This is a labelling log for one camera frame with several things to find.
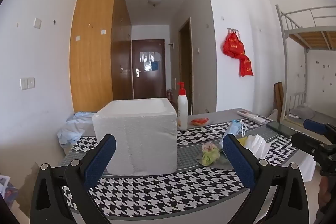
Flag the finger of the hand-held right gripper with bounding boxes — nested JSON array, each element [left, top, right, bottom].
[[291, 132, 325, 155], [304, 119, 328, 135]]

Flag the white pump bottle red cap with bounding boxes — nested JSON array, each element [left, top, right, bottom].
[[176, 82, 188, 131]]

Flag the houndstooth blanket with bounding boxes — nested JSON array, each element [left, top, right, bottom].
[[59, 108, 317, 224]]

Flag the black smartphone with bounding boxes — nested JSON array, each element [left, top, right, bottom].
[[266, 122, 298, 138]]

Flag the light blue cloth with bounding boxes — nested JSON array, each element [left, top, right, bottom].
[[57, 112, 99, 148]]

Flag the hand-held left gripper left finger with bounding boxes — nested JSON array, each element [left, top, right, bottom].
[[30, 134, 117, 224]]

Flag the wooden wardrobe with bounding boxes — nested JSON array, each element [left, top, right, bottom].
[[69, 0, 133, 113]]

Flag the red snack packet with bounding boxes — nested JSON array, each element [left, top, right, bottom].
[[190, 118, 209, 126]]

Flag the dark brown door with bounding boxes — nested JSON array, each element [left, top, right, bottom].
[[131, 39, 166, 100]]

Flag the blue face mask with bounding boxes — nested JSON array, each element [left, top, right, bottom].
[[223, 120, 248, 144]]

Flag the red hanging bags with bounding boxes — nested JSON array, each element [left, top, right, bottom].
[[223, 31, 254, 77]]

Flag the printed papers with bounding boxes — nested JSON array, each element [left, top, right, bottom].
[[0, 174, 19, 207]]

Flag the white foam box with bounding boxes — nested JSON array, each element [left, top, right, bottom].
[[92, 98, 177, 176]]

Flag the wooden side door frame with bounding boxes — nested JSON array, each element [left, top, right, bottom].
[[178, 17, 193, 114]]

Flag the green plastic bag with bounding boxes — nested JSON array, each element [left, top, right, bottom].
[[201, 143, 221, 165]]

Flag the wooden planks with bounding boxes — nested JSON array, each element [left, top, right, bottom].
[[274, 82, 284, 122]]

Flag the white remote control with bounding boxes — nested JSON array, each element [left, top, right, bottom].
[[237, 109, 266, 124]]

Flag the white door notice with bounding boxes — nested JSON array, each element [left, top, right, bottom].
[[140, 51, 161, 72]]

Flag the person's right hand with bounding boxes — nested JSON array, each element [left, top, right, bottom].
[[318, 175, 332, 208]]

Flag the white tissue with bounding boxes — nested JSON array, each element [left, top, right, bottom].
[[244, 134, 272, 157]]

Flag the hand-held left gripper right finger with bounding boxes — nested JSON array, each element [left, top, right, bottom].
[[222, 134, 310, 224]]

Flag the metal bunk bed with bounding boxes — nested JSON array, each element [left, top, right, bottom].
[[275, 4, 336, 135]]

